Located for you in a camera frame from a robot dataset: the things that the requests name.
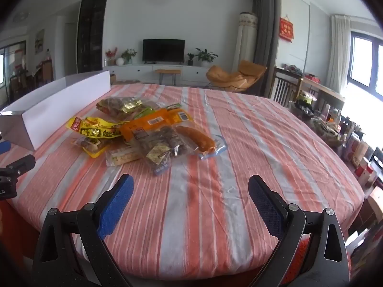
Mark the grey curtain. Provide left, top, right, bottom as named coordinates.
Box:
left=252, top=0, right=282, bottom=96

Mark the orange striped tablecloth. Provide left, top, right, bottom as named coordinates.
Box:
left=0, top=84, right=364, bottom=272

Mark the large potted green plant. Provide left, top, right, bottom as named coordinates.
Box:
left=195, top=48, right=218, bottom=67

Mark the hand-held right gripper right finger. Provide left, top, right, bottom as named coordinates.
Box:
left=248, top=174, right=350, bottom=287

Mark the dark display cabinet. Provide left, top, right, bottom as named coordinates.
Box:
left=77, top=0, right=108, bottom=74

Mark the clear packet of brown sticks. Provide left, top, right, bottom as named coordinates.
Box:
left=96, top=96, right=159, bottom=120

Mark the wicker basket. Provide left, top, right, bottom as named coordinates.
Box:
left=310, top=116, right=344, bottom=148

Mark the long white cardboard box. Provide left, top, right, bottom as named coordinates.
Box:
left=0, top=70, right=111, bottom=151

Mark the white curtain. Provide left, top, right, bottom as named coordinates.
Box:
left=325, top=14, right=351, bottom=94

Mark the white television cabinet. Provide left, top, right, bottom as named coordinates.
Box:
left=103, top=64, right=222, bottom=86

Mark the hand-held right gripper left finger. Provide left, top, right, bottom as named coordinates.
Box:
left=31, top=173, right=135, bottom=287

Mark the orange lounge chair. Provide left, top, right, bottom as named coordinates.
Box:
left=206, top=60, right=268, bottom=93

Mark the wooden side desk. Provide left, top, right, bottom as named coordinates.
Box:
left=299, top=76, right=345, bottom=104

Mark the clear sausage packet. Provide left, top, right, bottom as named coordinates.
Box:
left=175, top=126, right=228, bottom=160

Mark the framed wall picture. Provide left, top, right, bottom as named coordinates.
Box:
left=35, top=29, right=45, bottom=55

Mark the black television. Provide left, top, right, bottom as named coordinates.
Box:
left=142, top=39, right=186, bottom=64

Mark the dark wooden chair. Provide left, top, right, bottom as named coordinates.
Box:
left=269, top=67, right=303, bottom=105

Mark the red flower bouquet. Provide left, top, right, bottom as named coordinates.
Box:
left=105, top=48, right=118, bottom=66

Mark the yellow snack packet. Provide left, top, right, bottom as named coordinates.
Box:
left=66, top=116, right=126, bottom=158

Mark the dark-framed window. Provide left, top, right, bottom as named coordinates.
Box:
left=349, top=31, right=383, bottom=102

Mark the clear packet of dark pieces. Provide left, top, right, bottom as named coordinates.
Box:
left=133, top=126, right=199, bottom=176

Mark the white standing air conditioner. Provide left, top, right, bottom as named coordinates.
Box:
left=236, top=12, right=258, bottom=72

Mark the wooden bench with metal legs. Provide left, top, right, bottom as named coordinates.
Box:
left=154, top=69, right=182, bottom=86

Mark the red wall hanging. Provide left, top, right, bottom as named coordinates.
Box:
left=279, top=15, right=295, bottom=43

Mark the orange-edged peanut packet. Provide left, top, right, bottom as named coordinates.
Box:
left=120, top=109, right=195, bottom=142

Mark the leafy plant in vase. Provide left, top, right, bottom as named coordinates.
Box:
left=121, top=49, right=137, bottom=65

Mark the pale wafer packet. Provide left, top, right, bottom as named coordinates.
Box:
left=105, top=145, right=144, bottom=167

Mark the balcony glass door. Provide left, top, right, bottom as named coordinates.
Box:
left=0, top=40, right=27, bottom=104

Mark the row of cartons and bottles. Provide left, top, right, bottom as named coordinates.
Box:
left=341, top=116, right=383, bottom=187

